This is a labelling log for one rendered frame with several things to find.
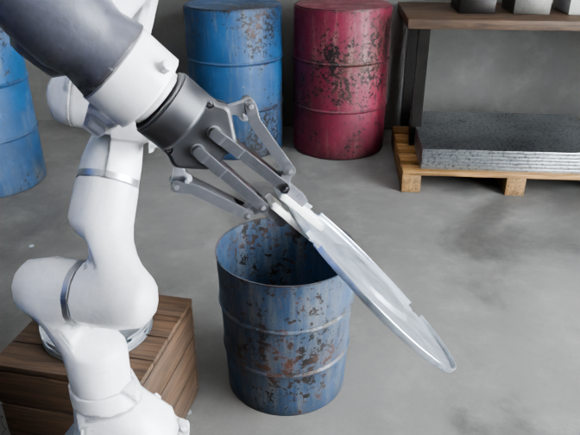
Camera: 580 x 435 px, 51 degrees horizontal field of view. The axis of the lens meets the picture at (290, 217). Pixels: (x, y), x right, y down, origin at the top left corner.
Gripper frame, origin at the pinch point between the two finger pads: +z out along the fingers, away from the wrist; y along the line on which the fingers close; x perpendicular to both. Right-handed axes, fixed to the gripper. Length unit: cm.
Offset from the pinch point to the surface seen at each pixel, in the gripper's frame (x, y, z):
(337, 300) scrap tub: 73, -24, 70
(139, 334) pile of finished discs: 73, -63, 32
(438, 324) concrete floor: 103, -15, 133
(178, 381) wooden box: 77, -72, 53
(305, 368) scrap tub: 71, -45, 78
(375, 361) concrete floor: 90, -37, 112
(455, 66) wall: 306, 93, 178
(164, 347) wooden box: 71, -62, 39
